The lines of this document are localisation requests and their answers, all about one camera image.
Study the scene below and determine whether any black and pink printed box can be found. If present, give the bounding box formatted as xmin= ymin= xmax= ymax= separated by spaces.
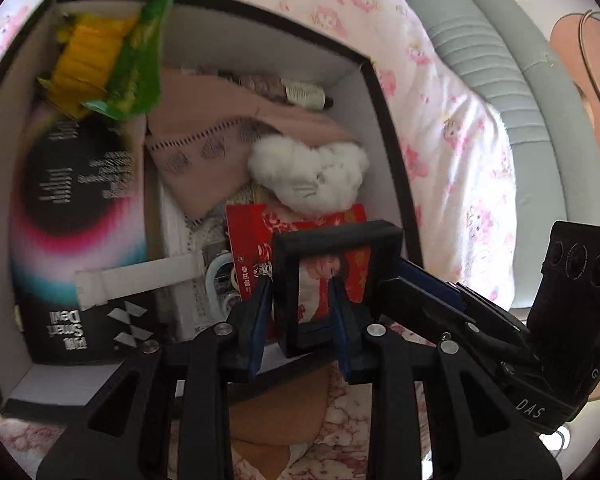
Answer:
xmin=7 ymin=115 xmax=153 ymax=366

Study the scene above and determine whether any tape roll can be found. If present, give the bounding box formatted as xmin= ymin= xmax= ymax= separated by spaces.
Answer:
xmin=205 ymin=250 xmax=246 ymax=306

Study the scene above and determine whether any cartoon floor mat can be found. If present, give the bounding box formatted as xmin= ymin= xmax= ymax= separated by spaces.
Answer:
xmin=480 ymin=0 xmax=600 ymax=141

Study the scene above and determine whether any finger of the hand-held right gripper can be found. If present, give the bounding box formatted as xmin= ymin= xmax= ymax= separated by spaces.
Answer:
xmin=377 ymin=277 xmax=536 ymax=366
xmin=397 ymin=257 xmax=531 ymax=351

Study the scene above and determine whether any black cardboard box container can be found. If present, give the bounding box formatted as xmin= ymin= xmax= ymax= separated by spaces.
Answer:
xmin=0 ymin=0 xmax=426 ymax=423

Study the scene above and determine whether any red envelope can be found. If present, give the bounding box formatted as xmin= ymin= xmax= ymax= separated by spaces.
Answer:
xmin=225 ymin=202 xmax=371 ymax=321

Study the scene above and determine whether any black photo frame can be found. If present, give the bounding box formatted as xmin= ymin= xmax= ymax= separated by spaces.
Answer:
xmin=271 ymin=220 xmax=406 ymax=358

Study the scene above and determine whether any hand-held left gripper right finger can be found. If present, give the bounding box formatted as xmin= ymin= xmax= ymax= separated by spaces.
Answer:
xmin=330 ymin=277 xmax=563 ymax=480

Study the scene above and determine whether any white plush toy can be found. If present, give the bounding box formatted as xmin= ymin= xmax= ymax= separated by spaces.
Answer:
xmin=247 ymin=136 xmax=371 ymax=213

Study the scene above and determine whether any patterned cosmetic tube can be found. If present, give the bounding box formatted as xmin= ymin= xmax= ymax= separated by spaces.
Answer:
xmin=217 ymin=70 xmax=336 ymax=111

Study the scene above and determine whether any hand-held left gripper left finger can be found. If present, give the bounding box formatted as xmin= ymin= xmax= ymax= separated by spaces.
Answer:
xmin=36 ymin=275 xmax=276 ymax=480

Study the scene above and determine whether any tan cloth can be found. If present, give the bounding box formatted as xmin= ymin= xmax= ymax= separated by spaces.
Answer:
xmin=227 ymin=367 xmax=331 ymax=480

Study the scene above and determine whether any pink printed blanket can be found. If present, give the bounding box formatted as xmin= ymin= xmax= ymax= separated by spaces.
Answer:
xmin=0 ymin=0 xmax=521 ymax=480

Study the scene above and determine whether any green snack packet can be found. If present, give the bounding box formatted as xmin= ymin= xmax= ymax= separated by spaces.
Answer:
xmin=82 ymin=0 xmax=183 ymax=121

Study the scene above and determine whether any beige cloth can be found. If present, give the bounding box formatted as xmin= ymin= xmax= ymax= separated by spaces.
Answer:
xmin=145 ymin=67 xmax=361 ymax=221

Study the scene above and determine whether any yellow crinkled packet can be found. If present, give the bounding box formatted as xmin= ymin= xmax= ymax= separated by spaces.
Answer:
xmin=37 ymin=15 xmax=141 ymax=121

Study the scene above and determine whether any white paper strip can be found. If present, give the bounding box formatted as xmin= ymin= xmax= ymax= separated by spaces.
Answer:
xmin=75 ymin=254 xmax=203 ymax=311

